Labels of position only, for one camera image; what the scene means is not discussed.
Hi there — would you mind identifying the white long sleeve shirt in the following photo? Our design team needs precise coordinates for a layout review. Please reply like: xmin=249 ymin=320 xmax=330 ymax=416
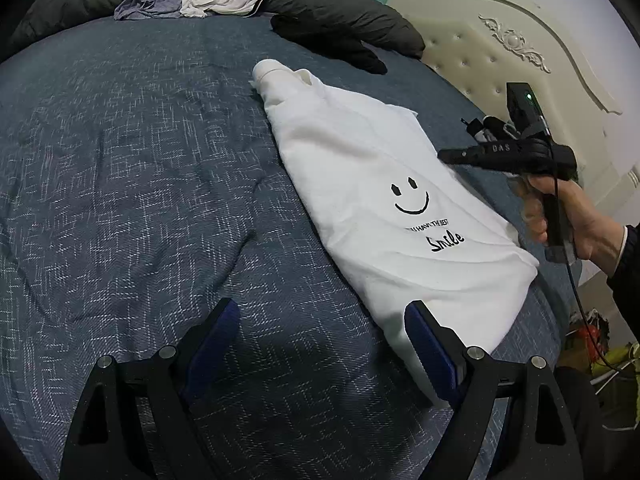
xmin=253 ymin=60 xmax=538 ymax=405

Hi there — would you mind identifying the dark sleeve right forearm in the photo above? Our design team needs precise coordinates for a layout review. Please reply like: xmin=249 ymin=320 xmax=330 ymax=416
xmin=608 ymin=226 xmax=640 ymax=339

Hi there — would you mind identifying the stack of folded grey clothes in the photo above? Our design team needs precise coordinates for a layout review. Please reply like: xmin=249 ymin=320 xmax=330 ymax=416
xmin=461 ymin=115 xmax=521 ymax=144

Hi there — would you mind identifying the person's right hand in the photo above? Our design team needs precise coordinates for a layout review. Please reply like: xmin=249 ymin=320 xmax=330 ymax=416
xmin=510 ymin=173 xmax=629 ymax=276

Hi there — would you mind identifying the cream tufted headboard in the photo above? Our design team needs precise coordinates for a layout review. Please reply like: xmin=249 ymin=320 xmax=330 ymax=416
xmin=387 ymin=0 xmax=639 ymax=216

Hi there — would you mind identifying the dark blue patterned bedspread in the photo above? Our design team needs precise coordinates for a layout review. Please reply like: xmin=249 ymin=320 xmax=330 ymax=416
xmin=0 ymin=12 xmax=584 ymax=480

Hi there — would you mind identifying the black garment on bed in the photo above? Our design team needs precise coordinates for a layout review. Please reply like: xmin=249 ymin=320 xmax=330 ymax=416
xmin=278 ymin=30 xmax=387 ymax=75

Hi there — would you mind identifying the purple grey crumpled garment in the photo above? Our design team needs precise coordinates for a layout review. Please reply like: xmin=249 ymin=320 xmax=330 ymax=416
xmin=114 ymin=0 xmax=182 ymax=21

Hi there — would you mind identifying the dark grey rolled duvet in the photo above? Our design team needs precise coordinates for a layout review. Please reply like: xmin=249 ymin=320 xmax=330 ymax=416
xmin=1 ymin=0 xmax=425 ymax=58

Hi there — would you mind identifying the black camera box green light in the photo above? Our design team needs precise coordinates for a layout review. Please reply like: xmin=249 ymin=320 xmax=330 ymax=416
xmin=506 ymin=81 xmax=544 ymax=138

